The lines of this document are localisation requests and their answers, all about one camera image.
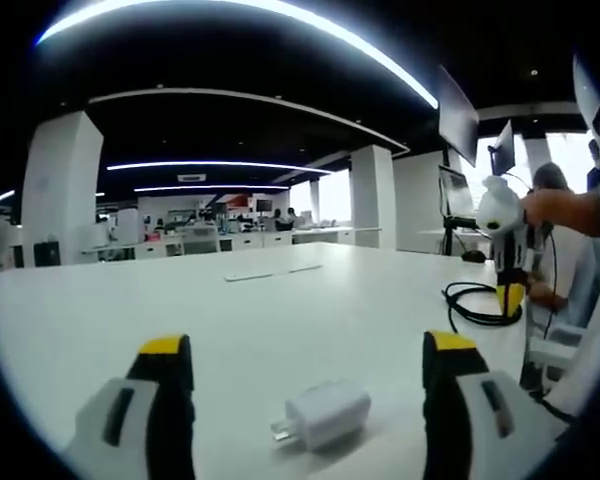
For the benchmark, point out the white flat paper strip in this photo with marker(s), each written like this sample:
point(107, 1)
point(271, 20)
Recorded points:
point(252, 275)

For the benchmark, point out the ceiling air vent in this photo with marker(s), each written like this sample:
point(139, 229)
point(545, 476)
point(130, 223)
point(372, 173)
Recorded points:
point(191, 177)

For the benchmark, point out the wide white square pillar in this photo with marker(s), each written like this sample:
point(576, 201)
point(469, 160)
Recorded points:
point(62, 190)

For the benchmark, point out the straight ceiling light strip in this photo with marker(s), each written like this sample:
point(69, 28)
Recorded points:
point(210, 188)
point(220, 166)

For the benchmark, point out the small black object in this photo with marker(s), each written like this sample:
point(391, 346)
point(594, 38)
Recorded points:
point(474, 257)

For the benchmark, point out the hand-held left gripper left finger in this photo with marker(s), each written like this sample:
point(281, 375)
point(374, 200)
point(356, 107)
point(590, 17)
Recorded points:
point(130, 425)

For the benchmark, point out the screen on stand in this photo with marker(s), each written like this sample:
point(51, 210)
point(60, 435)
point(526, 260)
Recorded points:
point(455, 191)

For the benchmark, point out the narrow white square pillar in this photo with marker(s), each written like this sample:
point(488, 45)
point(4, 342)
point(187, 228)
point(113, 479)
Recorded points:
point(372, 200)

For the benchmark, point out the small dark monitor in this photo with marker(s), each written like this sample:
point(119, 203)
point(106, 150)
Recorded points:
point(504, 149)

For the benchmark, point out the small black cabinet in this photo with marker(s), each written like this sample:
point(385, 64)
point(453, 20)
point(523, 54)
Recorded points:
point(46, 254)

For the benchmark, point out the black tripod stand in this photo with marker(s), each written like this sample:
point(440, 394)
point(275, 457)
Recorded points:
point(450, 235)

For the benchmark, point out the white desk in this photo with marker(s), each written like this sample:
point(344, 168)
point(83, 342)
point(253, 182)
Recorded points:
point(230, 325)

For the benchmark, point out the person's right hand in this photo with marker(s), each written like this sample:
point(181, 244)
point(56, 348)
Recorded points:
point(539, 212)

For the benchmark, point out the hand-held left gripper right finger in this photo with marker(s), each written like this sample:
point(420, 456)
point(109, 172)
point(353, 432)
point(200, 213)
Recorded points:
point(475, 425)

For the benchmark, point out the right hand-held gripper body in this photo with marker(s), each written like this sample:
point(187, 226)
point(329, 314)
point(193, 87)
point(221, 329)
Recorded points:
point(500, 210)

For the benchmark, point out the white charger adapter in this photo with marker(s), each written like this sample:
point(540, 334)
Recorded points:
point(330, 410)

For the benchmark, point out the white background workbench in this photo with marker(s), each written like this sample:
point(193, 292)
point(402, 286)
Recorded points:
point(260, 239)

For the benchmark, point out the long curved ceiling light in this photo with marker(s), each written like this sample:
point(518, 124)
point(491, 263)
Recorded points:
point(280, 20)

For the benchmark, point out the white box appliance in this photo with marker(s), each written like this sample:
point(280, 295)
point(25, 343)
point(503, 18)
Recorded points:
point(128, 225)

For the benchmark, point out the large dark monitor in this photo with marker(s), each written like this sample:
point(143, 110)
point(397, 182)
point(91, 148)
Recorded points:
point(457, 125)

